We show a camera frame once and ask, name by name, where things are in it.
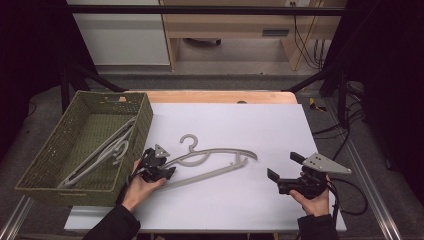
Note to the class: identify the yellow and black tool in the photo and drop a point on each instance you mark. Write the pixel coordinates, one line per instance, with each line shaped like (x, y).
(315, 106)

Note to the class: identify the person's right hand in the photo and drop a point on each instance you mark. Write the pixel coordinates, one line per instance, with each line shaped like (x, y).
(316, 205)

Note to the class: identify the aluminium rail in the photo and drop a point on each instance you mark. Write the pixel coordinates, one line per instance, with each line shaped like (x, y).
(15, 220)
(373, 186)

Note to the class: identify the white table cover sheet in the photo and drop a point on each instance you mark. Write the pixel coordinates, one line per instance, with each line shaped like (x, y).
(233, 123)

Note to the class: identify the person's left hand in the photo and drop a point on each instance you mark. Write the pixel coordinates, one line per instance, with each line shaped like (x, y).
(138, 191)

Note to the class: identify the white cabinet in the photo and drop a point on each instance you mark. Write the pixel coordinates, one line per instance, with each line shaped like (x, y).
(123, 36)

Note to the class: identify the black horizontal frame bar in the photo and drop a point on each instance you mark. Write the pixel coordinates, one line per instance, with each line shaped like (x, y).
(200, 10)

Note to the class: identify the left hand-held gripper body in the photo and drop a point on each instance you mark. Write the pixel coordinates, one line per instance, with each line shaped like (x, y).
(150, 163)

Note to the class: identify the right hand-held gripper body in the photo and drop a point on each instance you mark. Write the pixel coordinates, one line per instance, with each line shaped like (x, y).
(313, 183)

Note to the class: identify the black curtain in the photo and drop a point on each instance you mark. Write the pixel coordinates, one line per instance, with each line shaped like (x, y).
(386, 66)
(26, 60)

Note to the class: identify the light wooden desk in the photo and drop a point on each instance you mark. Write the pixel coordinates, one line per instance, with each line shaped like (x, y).
(226, 25)

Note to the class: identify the black metal stand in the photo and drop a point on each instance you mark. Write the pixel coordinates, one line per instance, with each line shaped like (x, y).
(83, 80)
(333, 80)

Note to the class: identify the green woven basket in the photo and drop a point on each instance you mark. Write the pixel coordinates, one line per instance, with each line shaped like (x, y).
(83, 130)

